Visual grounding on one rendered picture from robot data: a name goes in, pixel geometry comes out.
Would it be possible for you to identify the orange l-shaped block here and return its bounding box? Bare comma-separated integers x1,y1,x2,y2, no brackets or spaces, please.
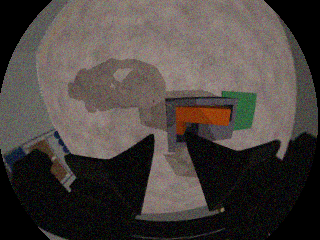
175,105,231,135

